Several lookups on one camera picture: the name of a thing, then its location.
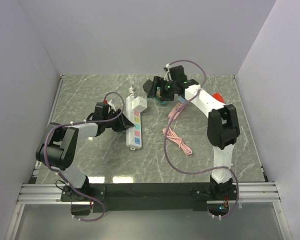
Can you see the red cube socket adapter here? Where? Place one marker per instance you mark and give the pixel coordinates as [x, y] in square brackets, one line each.
[218, 97]

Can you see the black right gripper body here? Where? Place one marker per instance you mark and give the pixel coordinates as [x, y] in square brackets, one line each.
[169, 82]

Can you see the black cube socket adapter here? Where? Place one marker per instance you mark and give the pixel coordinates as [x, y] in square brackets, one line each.
[148, 88]

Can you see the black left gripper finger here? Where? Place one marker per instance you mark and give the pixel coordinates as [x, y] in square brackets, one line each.
[122, 123]
[114, 114]

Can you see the dark green cube adapter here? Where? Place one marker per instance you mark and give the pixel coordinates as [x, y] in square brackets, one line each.
[158, 92]

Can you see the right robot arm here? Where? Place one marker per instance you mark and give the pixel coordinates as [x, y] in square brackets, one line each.
[222, 122]

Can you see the white power strip cable plug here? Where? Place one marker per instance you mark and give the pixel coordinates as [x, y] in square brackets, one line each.
[131, 91]

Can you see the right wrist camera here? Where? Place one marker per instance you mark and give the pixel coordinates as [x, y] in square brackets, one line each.
[177, 73]

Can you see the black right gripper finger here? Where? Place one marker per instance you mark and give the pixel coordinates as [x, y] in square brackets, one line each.
[157, 80]
[168, 93]

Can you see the pink power strip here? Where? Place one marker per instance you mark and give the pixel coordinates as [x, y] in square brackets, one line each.
[175, 112]

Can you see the aluminium rail frame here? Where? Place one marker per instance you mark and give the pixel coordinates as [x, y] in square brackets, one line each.
[248, 192]

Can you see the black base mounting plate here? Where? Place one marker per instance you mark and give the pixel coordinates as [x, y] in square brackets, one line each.
[109, 197]

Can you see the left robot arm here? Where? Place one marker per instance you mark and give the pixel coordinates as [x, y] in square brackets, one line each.
[61, 143]

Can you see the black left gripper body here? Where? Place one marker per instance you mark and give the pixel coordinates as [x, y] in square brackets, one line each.
[109, 123]

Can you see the white power strip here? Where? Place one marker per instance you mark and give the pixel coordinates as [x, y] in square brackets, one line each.
[133, 134]

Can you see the teal triangular power strip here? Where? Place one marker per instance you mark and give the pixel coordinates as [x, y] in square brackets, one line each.
[161, 100]

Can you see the white cube socket adapter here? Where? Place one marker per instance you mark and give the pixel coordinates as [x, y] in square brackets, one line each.
[139, 104]

